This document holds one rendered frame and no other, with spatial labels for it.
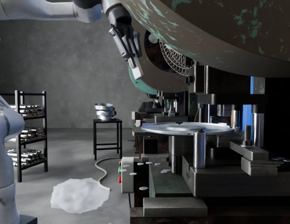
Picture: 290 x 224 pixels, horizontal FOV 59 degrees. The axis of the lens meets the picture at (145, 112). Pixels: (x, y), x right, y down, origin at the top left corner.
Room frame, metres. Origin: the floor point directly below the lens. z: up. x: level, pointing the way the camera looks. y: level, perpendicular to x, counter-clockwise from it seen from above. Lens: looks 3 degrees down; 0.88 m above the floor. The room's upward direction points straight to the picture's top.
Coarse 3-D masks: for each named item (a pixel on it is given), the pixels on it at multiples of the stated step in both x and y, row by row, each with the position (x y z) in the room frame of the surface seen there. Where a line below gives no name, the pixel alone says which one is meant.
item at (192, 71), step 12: (192, 60) 0.86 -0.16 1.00; (192, 72) 0.80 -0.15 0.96; (204, 72) 0.77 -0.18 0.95; (216, 72) 0.75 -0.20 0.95; (228, 72) 0.75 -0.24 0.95; (192, 84) 0.79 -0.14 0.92; (204, 84) 0.77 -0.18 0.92; (216, 84) 0.75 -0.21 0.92; (228, 84) 0.75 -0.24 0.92; (240, 84) 0.75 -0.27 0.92
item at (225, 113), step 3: (219, 105) 0.81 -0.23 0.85; (222, 105) 0.81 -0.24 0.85; (225, 105) 0.80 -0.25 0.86; (228, 105) 0.80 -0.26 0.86; (219, 108) 0.81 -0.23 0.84; (222, 108) 0.81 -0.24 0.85; (225, 108) 0.80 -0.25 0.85; (228, 108) 0.80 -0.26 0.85; (219, 111) 0.81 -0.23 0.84; (222, 111) 0.81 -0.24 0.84; (225, 111) 0.80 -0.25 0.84; (228, 111) 0.80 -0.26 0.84; (219, 114) 0.81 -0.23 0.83; (222, 114) 0.81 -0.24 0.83; (225, 114) 0.80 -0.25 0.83; (228, 114) 0.80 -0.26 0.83
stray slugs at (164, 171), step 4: (284, 160) 0.71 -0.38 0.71; (288, 160) 0.70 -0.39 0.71; (140, 164) 0.89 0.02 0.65; (156, 164) 0.89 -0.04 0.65; (160, 164) 0.89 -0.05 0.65; (276, 164) 0.66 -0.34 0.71; (280, 164) 0.66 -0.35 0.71; (164, 172) 0.79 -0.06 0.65; (140, 188) 0.65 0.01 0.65; (144, 188) 0.65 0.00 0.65
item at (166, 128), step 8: (144, 128) 0.77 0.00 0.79; (152, 128) 0.81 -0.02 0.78; (160, 128) 0.81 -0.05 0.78; (168, 128) 0.80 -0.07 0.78; (176, 128) 0.77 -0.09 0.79; (184, 128) 0.76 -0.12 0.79; (192, 128) 0.76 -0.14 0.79; (200, 128) 0.77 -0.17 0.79; (208, 128) 0.81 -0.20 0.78; (216, 128) 0.81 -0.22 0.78; (224, 128) 0.81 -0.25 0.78; (232, 128) 0.81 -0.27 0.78
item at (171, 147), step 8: (136, 128) 0.83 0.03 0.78; (176, 136) 0.77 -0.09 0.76; (184, 136) 0.77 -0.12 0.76; (192, 136) 0.77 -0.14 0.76; (176, 144) 0.77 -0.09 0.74; (184, 144) 0.77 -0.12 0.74; (192, 144) 0.77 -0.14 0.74; (176, 152) 0.77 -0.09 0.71; (184, 152) 0.77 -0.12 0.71; (192, 152) 0.77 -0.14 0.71; (168, 160) 0.84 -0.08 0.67; (176, 160) 0.77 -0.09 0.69; (176, 168) 0.77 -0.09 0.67
